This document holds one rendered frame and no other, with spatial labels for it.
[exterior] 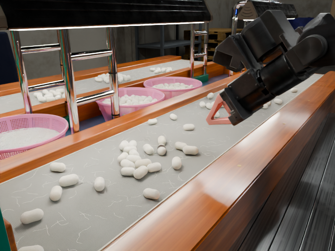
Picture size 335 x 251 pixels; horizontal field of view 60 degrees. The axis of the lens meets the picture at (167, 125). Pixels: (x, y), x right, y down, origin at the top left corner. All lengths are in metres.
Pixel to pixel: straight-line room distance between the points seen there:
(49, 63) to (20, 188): 3.01
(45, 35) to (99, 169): 2.98
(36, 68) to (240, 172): 3.10
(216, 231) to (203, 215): 0.03
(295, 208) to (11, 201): 0.57
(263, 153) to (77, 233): 0.43
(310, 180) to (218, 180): 0.32
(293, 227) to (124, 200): 0.33
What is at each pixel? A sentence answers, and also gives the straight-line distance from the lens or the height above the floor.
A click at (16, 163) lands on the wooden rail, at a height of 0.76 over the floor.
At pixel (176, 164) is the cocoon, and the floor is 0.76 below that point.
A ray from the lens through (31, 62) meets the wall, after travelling 3.48.
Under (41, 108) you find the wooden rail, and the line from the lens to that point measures 1.07.
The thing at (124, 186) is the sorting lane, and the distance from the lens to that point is 0.60.
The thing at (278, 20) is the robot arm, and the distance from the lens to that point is 0.52.
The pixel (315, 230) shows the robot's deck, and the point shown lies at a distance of 0.66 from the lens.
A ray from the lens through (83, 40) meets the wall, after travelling 3.89.
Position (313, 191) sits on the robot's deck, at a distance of 0.78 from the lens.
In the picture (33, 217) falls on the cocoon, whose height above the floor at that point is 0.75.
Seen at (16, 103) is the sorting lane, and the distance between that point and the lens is 1.26.
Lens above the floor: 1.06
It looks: 21 degrees down
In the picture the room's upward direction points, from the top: straight up
